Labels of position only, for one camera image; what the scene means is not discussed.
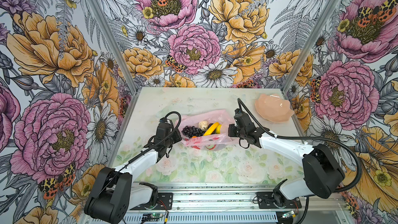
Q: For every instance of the right aluminium corner post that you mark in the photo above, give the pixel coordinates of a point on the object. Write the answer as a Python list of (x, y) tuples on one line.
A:
[(320, 23)]

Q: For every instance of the beige fake garlic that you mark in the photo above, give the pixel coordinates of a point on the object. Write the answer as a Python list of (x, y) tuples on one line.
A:
[(203, 125)]

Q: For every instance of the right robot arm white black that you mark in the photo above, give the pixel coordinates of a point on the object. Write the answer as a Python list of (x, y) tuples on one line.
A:
[(322, 172)]

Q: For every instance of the green circuit board left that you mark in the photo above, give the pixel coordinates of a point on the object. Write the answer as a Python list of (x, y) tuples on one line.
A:
[(152, 217)]

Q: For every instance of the aluminium frame rail front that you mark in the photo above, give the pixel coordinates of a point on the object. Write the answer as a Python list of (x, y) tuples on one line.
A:
[(209, 197)]

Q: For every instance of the white slotted cable duct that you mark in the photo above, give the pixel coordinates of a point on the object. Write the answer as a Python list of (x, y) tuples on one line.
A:
[(206, 218)]

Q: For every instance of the yellow fake banana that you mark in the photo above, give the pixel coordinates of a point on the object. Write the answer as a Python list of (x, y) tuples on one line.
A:
[(211, 129)]

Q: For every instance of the pink plastic bag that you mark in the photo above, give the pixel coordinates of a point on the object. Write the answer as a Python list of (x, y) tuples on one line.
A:
[(211, 142)]

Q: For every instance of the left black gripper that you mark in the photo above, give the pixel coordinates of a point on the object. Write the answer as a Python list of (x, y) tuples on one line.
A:
[(178, 138)]

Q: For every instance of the pink faceted plastic bowl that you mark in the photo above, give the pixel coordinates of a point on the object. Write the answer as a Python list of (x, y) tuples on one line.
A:
[(273, 108)]

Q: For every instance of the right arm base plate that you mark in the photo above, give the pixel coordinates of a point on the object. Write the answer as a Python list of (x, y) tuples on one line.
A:
[(270, 200)]

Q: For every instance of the aluminium corner post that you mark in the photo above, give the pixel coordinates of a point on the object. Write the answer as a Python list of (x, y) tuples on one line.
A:
[(320, 23), (108, 34)]

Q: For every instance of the left aluminium corner post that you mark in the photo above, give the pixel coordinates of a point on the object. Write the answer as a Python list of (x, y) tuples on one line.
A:
[(108, 34)]

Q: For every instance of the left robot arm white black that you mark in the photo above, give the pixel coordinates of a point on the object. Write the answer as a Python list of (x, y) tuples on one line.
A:
[(115, 192)]

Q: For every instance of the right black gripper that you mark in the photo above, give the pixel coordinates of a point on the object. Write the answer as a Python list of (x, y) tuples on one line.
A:
[(231, 128)]

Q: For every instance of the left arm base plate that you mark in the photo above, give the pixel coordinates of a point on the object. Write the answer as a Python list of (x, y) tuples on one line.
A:
[(164, 202)]

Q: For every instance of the green circuit board right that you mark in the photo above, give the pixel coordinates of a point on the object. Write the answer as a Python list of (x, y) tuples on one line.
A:
[(289, 214)]

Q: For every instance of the dark fake grape bunch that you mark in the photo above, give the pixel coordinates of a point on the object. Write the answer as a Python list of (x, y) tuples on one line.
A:
[(192, 131)]

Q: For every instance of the yellow fake lemon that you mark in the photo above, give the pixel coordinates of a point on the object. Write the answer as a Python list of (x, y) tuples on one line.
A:
[(218, 129)]

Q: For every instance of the green circuit board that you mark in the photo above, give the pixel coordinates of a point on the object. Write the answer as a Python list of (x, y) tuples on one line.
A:
[(289, 214), (152, 217)]

